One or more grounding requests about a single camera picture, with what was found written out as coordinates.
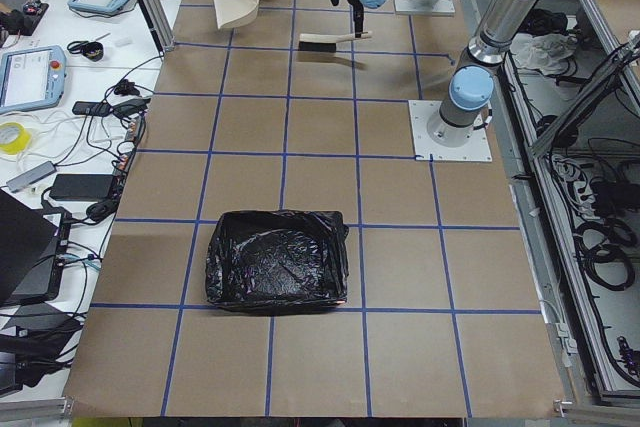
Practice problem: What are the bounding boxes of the grey usb hub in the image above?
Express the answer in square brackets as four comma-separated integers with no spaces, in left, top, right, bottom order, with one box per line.
[6,161,57,192]

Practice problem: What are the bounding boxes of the yellow tape roll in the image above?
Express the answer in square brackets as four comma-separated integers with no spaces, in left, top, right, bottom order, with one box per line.
[0,122,32,155]

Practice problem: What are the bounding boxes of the small black bowl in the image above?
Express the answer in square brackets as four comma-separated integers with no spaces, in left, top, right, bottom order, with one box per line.
[81,41,104,62]

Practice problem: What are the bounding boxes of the near blue teach pendant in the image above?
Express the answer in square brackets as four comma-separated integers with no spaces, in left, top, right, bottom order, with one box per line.
[1,45,66,114]

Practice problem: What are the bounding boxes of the bin with black bag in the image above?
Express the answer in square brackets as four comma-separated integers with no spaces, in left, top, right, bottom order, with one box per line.
[204,210,349,315]

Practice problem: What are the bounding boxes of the beige hand brush black bristles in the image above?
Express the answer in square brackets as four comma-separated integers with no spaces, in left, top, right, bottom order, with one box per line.
[298,31,373,53]

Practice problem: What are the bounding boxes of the white crumpled cloth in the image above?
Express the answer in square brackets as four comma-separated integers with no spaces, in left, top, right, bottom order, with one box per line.
[510,33,578,75]

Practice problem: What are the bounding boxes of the black scissors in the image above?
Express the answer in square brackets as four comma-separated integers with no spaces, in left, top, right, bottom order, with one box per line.
[66,33,109,54]

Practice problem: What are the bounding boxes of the black power adapter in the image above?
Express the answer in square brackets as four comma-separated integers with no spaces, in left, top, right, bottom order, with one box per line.
[49,174,115,201]

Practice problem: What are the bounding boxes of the black laptop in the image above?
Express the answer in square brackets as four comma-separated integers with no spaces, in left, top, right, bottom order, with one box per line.
[1,191,71,307]

